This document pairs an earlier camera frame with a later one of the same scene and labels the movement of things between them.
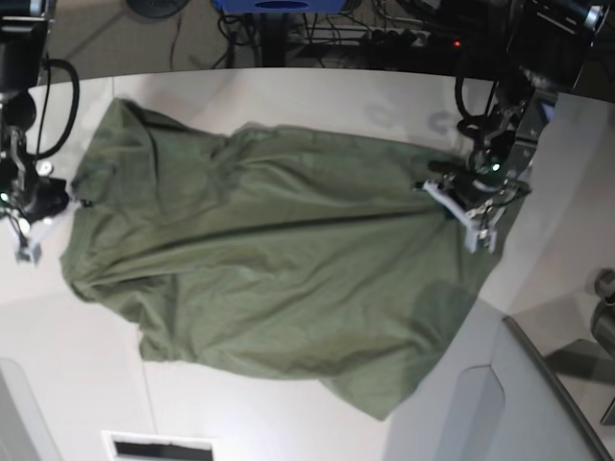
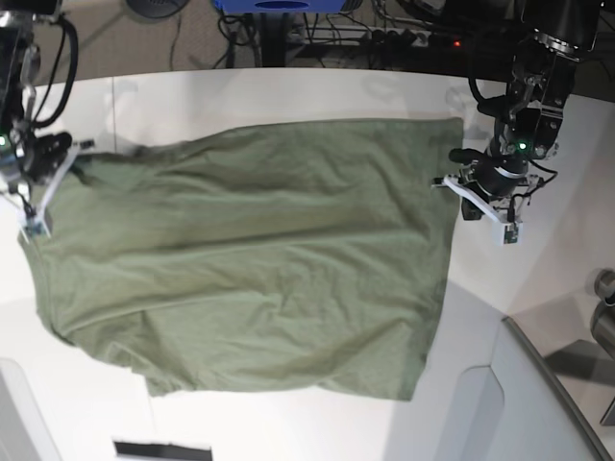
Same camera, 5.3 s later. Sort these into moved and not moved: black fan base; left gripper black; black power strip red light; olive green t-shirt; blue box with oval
Moved: olive green t-shirt; left gripper black
Not moved: black fan base; blue box with oval; black power strip red light
